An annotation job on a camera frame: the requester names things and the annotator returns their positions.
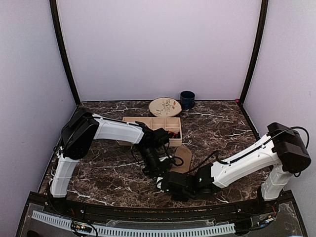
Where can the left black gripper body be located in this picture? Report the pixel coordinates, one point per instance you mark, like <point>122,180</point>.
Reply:
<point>153,167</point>

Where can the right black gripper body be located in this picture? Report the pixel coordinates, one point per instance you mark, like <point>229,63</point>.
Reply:
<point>190,196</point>

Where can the plain brown sock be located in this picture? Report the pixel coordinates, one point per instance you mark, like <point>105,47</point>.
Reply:
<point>183,160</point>

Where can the argyle black red orange sock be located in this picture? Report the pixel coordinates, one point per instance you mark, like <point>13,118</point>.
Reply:
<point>174,135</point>

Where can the wooden compartment tray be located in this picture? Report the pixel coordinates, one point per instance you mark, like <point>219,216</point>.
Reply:
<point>168,124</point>

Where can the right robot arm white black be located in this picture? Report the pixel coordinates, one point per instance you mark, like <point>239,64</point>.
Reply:
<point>282,148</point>

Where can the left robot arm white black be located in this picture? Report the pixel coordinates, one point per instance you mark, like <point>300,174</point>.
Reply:
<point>84,127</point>

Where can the cream floral ceramic plate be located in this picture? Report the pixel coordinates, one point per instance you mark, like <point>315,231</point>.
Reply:
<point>165,107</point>

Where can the dark blue mug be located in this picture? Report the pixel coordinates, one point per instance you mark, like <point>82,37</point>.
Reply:
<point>187,100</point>

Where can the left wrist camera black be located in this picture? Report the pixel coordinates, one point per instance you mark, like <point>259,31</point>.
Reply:
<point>160,137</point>

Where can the white slotted cable duct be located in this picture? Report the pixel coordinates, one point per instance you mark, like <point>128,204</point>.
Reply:
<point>107,231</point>

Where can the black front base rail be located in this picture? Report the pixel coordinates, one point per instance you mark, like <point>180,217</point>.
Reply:
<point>101,213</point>

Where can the left black frame post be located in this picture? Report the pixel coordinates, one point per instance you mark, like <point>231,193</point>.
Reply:
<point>62,51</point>

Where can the black frame post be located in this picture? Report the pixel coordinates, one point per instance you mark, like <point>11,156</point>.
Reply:
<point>255,51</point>
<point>62,51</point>

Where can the right black frame post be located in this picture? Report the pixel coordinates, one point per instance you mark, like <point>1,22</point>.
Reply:
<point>255,51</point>

